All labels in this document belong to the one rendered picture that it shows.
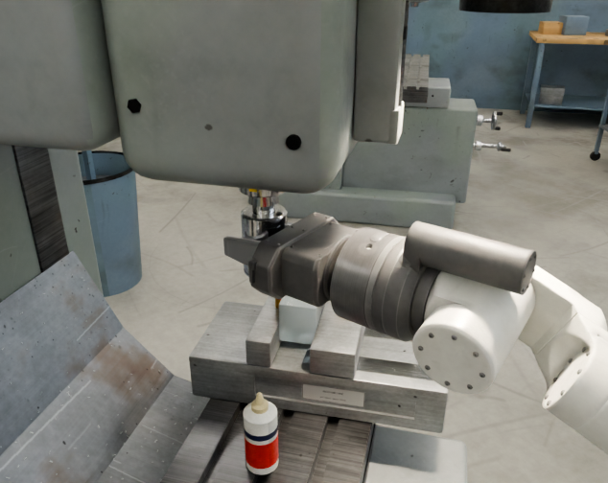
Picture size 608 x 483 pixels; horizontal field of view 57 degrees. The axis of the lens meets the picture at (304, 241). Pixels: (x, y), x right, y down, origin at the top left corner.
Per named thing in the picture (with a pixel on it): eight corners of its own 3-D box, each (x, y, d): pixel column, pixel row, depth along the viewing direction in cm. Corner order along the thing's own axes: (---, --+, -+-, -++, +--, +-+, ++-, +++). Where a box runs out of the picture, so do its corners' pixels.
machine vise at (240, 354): (442, 364, 87) (450, 303, 82) (442, 434, 74) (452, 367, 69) (226, 335, 94) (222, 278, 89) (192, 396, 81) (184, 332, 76)
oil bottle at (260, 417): (282, 453, 71) (281, 384, 66) (272, 479, 67) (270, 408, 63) (252, 448, 72) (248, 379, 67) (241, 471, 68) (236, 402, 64)
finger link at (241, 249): (227, 229, 58) (274, 244, 54) (229, 257, 59) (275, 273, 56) (216, 235, 57) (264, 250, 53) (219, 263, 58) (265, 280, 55)
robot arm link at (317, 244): (324, 190, 59) (430, 216, 53) (324, 270, 64) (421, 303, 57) (245, 230, 50) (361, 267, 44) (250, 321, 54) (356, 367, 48)
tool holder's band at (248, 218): (276, 231, 55) (276, 221, 54) (233, 224, 56) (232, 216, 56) (293, 214, 59) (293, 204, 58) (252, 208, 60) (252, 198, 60)
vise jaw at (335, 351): (367, 316, 86) (368, 294, 84) (354, 379, 73) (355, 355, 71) (329, 312, 87) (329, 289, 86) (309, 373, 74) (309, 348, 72)
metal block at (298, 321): (323, 321, 83) (324, 286, 80) (315, 345, 78) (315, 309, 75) (289, 317, 84) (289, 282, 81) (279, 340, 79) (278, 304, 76)
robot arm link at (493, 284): (415, 295, 56) (533, 334, 50) (360, 363, 49) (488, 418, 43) (417, 195, 50) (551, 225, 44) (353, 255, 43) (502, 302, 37)
